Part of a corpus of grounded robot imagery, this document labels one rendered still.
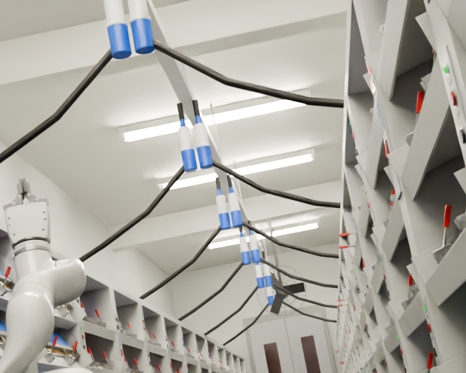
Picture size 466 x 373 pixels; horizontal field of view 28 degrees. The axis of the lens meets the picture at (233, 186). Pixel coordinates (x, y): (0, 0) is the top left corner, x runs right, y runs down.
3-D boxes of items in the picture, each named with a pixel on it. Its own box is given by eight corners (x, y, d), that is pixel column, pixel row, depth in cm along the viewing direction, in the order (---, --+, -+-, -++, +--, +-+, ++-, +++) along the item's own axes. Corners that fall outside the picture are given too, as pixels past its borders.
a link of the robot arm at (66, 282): (84, 272, 188) (82, 250, 218) (4, 286, 186) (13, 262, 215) (92, 315, 189) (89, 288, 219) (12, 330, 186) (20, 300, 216)
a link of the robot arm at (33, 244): (15, 267, 219) (14, 256, 220) (52, 260, 220) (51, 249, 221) (9, 253, 211) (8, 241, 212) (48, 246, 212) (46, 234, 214)
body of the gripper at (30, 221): (12, 259, 219) (7, 217, 224) (55, 251, 220) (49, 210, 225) (7, 246, 212) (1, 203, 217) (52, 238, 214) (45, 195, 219)
